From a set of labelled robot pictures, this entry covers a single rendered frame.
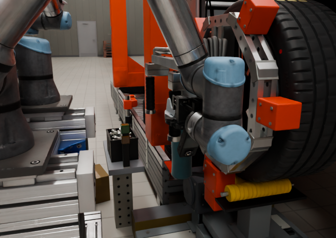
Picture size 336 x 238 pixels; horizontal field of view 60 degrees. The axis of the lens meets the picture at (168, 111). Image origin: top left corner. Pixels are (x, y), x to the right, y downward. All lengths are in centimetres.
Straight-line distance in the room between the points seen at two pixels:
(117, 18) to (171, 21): 270
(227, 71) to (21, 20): 33
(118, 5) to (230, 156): 289
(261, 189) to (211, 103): 64
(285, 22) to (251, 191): 57
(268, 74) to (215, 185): 48
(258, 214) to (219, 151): 80
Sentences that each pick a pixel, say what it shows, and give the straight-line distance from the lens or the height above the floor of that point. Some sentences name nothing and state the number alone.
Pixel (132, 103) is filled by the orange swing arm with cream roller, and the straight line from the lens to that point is 267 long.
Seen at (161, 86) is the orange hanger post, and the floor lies 82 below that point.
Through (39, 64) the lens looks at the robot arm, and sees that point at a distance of 110.
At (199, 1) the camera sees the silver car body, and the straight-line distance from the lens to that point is 238.
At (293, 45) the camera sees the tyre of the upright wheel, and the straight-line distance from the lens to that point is 87.
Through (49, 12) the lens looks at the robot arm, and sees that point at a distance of 133.
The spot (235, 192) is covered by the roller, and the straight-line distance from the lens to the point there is 107.
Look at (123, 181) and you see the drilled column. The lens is 166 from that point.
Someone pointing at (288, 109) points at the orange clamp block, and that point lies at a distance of 79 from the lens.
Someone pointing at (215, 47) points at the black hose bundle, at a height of 102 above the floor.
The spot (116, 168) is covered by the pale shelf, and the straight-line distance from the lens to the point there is 142.
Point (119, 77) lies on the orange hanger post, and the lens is 331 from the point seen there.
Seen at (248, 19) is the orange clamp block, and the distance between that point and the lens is 88.
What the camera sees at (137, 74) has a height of 65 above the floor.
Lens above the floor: 104
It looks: 14 degrees down
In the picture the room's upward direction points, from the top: straight up
